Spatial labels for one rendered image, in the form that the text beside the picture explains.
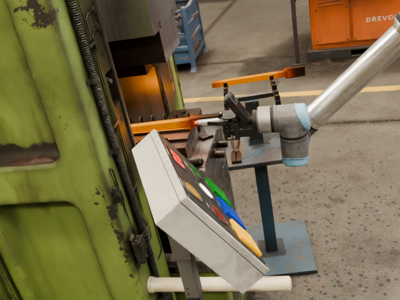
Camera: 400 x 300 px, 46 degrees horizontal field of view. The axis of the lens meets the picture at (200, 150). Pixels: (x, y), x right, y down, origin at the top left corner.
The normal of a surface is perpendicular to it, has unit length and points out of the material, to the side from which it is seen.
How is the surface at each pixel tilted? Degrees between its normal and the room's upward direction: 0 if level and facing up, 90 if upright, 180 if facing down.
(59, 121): 89
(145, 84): 90
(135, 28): 90
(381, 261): 0
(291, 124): 89
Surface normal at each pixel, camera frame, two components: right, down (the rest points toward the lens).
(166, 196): -0.63, -0.61
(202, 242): 0.26, 0.41
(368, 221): -0.18, -0.87
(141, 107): -0.17, 0.49
